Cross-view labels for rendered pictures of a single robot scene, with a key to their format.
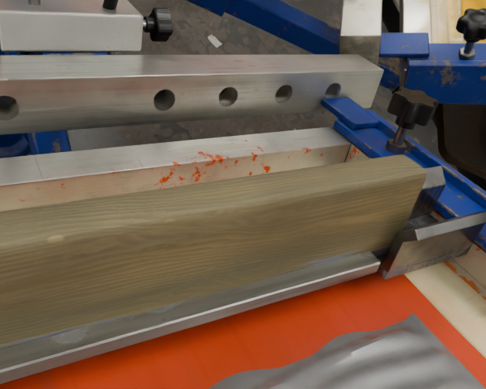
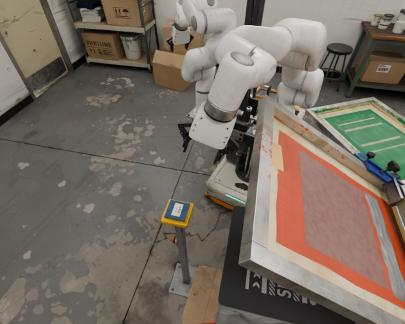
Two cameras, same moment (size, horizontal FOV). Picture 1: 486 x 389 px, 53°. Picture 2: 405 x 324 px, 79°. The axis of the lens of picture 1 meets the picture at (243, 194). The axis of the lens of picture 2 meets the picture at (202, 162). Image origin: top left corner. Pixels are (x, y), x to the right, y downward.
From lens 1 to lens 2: 0.91 m
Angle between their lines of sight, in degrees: 78
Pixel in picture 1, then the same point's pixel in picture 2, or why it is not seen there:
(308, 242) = not seen: outside the picture
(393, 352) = (402, 285)
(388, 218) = not seen: outside the picture
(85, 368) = (394, 233)
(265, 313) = not seen: outside the picture
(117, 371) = (394, 236)
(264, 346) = (400, 262)
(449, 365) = (400, 294)
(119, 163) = not seen: outside the picture
